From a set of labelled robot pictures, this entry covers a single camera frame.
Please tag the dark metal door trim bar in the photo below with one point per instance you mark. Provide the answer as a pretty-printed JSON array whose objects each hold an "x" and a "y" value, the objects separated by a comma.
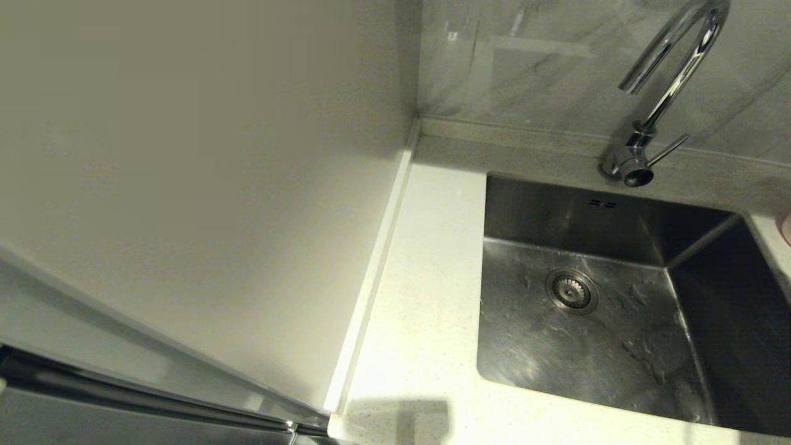
[{"x": 123, "y": 398}]

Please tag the stainless steel sink basin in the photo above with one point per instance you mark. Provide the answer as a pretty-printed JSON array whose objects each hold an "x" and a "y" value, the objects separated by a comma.
[{"x": 544, "y": 364}]

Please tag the small chrome door bracket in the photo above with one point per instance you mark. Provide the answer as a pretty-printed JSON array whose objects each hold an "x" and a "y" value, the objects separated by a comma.
[{"x": 291, "y": 428}]

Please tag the pink plastic bowl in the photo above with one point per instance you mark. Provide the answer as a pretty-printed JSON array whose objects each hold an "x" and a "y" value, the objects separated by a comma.
[{"x": 787, "y": 228}]

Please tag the glossy grey door panel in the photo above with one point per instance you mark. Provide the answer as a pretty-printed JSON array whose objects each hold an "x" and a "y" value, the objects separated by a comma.
[{"x": 62, "y": 429}]

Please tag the grey appliance door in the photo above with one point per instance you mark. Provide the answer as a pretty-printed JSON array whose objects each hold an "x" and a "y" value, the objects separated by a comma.
[{"x": 62, "y": 324}]

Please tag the white tall cabinet side panel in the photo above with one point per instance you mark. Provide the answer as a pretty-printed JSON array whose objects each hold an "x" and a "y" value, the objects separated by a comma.
[{"x": 185, "y": 154}]

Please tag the chrome gooseneck faucet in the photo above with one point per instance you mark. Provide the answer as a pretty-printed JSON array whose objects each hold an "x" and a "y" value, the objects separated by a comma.
[{"x": 633, "y": 164}]

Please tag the round metal drain strainer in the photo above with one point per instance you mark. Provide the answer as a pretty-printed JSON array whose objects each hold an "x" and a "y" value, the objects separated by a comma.
[{"x": 571, "y": 292}]

